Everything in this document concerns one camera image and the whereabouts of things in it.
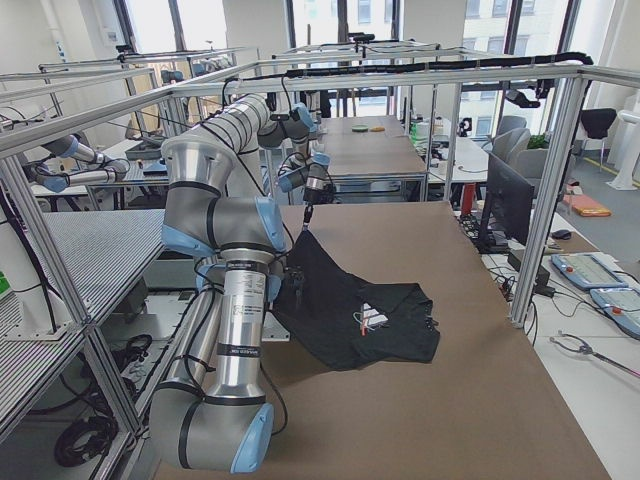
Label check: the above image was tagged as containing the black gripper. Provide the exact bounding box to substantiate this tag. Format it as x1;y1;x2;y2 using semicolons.
302;177;334;231
285;267;305;300

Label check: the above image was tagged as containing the black t-shirt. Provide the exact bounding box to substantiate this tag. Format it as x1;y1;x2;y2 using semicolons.
273;231;440;371

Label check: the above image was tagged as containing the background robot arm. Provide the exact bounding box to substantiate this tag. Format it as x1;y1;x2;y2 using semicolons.
23;135;130;193

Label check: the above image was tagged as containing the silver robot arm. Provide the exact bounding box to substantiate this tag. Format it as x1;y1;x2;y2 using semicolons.
258;102;335;231
149;94;313;473

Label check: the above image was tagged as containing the striped metal work table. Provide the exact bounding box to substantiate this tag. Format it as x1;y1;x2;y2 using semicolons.
1;209;164;346

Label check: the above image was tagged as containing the black computer monitor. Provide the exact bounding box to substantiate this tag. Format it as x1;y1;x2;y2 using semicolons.
475;154;535;254

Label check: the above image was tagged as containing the black computer mouse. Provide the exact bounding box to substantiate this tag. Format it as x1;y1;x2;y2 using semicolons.
551;229;573;240

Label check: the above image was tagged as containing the orange cushion on floor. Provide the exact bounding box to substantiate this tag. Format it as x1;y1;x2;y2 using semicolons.
563;194;612;217

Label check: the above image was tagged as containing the grabber reaching tool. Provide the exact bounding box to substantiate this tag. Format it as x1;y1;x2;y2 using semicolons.
549;331;640;379

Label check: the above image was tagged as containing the far teach pendant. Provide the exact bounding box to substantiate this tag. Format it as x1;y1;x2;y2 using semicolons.
550;253;628;291

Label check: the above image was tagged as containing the teach pendant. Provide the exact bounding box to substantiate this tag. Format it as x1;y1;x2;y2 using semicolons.
590;287;640;340
550;253;628;291

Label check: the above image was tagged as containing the black office chair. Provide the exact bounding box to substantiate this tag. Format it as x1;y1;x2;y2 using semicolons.
580;108;617;168

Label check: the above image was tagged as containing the near teach pendant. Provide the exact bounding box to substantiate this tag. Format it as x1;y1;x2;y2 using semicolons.
590;287;640;340

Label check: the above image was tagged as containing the aluminium cell frame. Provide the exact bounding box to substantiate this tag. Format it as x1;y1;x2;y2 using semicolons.
1;50;591;439

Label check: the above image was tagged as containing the black overhead cable conduit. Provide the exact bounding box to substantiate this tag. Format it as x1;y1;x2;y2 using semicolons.
279;49;595;80

